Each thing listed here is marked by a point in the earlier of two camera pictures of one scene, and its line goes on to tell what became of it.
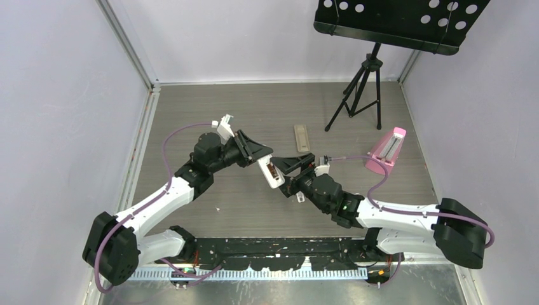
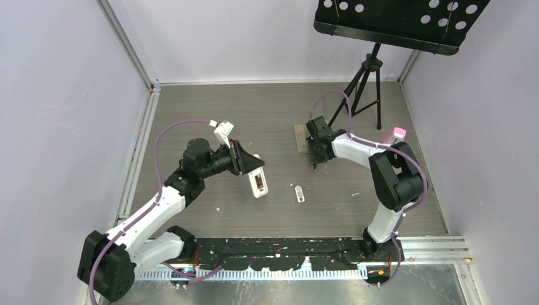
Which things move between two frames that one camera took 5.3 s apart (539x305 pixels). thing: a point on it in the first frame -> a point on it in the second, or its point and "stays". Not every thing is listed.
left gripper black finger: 253,150 -> 245,162
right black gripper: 288,165 -> 314,159
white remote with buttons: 302,138 stays
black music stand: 435,26 stays
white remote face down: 272,174 -> 258,182
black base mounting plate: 282,253 stays
